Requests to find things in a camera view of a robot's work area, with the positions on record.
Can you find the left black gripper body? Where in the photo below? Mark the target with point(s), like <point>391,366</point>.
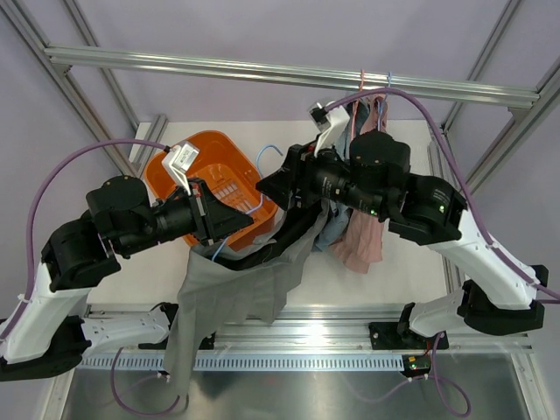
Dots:
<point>202,220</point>

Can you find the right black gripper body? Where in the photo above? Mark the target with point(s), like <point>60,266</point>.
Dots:
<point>304,164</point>

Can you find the blue wire hanger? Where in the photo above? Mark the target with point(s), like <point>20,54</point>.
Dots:
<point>387,100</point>
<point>260,175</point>

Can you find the light blue denim skirt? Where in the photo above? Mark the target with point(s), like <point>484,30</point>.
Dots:
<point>338,217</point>

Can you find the grey skirt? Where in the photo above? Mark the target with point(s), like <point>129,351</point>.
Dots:
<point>252,282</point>

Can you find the pink skirt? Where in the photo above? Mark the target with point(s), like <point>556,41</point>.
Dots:
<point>360,245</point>

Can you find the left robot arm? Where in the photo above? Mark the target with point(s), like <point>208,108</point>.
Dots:
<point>49,337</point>

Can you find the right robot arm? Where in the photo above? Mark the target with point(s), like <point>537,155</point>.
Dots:
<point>499,295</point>

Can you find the orange plastic basket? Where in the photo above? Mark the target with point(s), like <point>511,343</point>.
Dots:
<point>232,177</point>

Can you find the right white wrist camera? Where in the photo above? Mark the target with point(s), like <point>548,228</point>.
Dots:
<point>330,122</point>

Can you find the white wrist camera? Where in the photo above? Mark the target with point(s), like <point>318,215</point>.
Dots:
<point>330,122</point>
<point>178,161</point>

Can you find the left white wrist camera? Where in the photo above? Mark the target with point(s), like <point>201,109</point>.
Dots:
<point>178,161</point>

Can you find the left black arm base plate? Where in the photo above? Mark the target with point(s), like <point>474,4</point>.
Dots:
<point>206,344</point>

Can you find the white slotted cable duct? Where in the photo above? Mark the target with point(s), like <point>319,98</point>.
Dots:
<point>253,362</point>

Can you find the aluminium frame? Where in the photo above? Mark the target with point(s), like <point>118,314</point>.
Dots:
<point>433,39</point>

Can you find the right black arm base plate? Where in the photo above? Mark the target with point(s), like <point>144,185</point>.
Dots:
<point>397,336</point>

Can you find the aluminium hanging rail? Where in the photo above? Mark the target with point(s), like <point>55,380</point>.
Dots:
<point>304,76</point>

